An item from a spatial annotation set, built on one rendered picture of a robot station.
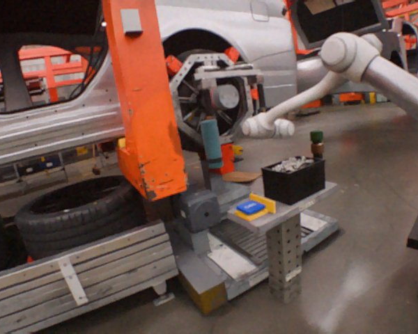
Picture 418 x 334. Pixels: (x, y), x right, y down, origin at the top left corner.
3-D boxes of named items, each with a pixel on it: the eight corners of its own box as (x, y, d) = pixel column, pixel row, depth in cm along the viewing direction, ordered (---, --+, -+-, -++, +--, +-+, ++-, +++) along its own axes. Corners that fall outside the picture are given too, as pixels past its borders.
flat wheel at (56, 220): (117, 201, 167) (109, 170, 161) (171, 223, 121) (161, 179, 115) (25, 239, 122) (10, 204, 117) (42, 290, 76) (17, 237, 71)
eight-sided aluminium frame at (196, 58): (251, 135, 161) (239, 55, 148) (257, 136, 155) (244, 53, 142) (177, 154, 137) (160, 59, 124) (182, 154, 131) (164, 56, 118)
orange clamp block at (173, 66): (178, 67, 131) (166, 58, 127) (184, 64, 124) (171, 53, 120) (172, 76, 130) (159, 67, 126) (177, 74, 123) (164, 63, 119)
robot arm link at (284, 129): (277, 120, 135) (260, 119, 129) (298, 119, 122) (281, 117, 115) (277, 138, 137) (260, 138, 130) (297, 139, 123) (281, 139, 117)
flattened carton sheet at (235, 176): (224, 171, 299) (224, 168, 299) (263, 174, 262) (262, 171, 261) (209, 179, 279) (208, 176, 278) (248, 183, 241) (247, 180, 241)
